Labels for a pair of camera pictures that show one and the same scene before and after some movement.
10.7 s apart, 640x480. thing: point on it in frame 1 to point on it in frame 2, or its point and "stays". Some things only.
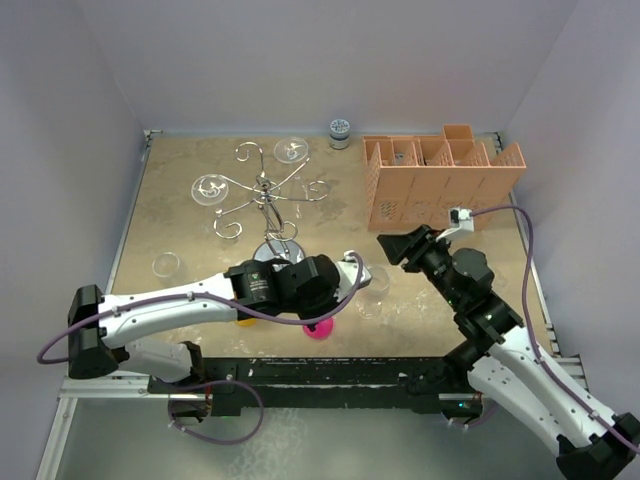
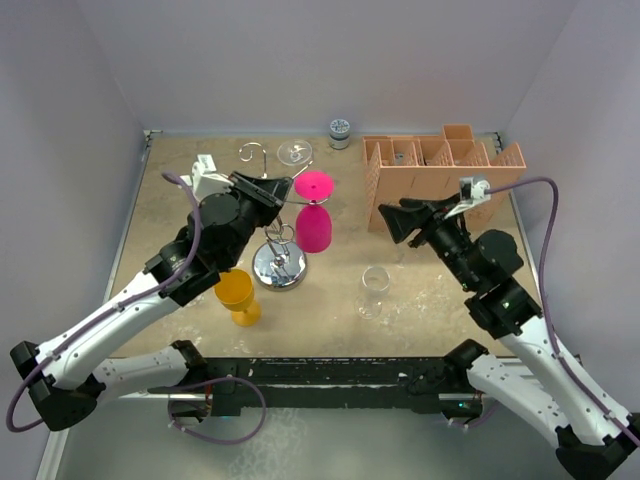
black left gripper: x=340 y=293 to x=273 y=190
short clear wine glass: x=368 y=304 stays
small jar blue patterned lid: x=339 y=133 stays
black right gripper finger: x=394 y=245 to x=404 y=221
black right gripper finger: x=431 y=235 to x=439 y=205
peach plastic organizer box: x=438 y=182 stays
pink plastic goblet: x=321 y=329 to x=313 y=226
